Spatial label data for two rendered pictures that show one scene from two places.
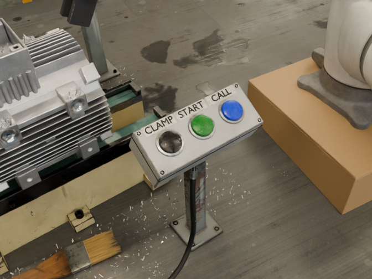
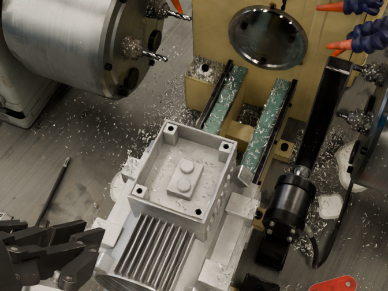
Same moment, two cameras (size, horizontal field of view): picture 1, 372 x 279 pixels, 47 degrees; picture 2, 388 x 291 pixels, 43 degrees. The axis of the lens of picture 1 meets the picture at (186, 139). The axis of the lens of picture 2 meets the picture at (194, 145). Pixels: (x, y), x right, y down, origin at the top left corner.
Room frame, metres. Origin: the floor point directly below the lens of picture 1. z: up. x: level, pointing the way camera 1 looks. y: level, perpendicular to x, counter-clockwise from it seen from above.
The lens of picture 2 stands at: (0.75, 0.14, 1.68)
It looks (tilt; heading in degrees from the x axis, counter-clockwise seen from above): 59 degrees down; 148
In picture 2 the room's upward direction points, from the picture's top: 2 degrees counter-clockwise
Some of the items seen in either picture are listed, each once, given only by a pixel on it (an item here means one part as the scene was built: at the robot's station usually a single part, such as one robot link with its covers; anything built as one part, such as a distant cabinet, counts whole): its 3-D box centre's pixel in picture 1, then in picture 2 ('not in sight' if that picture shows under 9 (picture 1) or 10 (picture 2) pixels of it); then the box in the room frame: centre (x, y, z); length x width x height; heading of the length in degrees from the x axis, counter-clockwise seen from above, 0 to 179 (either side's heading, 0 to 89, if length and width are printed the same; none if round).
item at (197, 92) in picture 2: not in sight; (205, 85); (0.22, 0.50, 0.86); 0.07 x 0.06 x 0.12; 33
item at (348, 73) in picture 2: not in sight; (317, 127); (0.54, 0.47, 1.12); 0.04 x 0.03 x 0.26; 123
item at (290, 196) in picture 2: not in sight; (332, 149); (0.51, 0.58, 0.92); 0.45 x 0.13 x 0.24; 123
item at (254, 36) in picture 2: not in sight; (266, 41); (0.30, 0.58, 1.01); 0.15 x 0.02 x 0.15; 33
